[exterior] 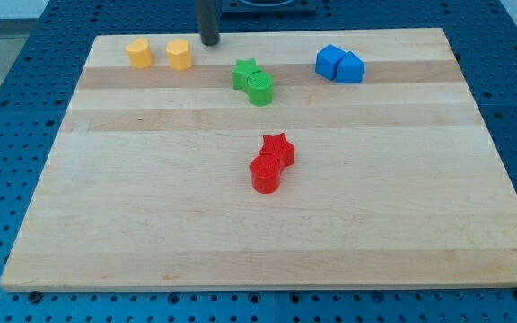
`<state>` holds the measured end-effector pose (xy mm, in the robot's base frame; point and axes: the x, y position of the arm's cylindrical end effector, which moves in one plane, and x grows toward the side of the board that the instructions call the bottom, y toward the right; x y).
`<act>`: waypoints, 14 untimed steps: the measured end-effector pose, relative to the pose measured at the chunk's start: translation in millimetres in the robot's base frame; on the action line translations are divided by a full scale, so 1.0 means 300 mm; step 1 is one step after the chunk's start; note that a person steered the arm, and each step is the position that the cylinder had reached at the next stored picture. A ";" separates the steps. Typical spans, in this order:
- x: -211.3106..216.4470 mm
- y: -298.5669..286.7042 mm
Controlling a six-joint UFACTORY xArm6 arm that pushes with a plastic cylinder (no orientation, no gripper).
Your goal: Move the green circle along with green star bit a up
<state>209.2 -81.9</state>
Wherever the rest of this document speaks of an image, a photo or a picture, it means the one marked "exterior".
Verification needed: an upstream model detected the red star block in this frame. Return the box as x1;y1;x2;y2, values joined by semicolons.
259;133;295;168

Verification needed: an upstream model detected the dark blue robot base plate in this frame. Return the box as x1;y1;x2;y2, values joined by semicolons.
219;0;317;16

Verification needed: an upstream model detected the light wooden board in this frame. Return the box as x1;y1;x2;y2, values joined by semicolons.
0;28;517;292

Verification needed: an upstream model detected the yellow hexagon block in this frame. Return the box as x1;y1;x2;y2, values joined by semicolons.
165;39;193;71

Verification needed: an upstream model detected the yellow heart block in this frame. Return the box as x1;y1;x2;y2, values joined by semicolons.
126;37;154;68

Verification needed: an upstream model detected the red circle block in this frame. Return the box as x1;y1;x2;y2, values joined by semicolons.
250;154;281;194

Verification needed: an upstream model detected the blue pentagon block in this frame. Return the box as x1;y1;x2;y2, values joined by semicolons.
336;51;365;83

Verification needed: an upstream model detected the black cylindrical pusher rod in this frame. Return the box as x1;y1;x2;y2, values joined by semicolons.
194;0;220;46

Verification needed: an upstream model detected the blue cube block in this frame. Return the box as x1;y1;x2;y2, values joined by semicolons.
315;44;346;80

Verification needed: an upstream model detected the green circle block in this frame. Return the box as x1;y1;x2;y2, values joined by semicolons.
246;72;273;106

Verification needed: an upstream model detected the green star block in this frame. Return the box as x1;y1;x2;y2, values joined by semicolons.
232;58;262;91

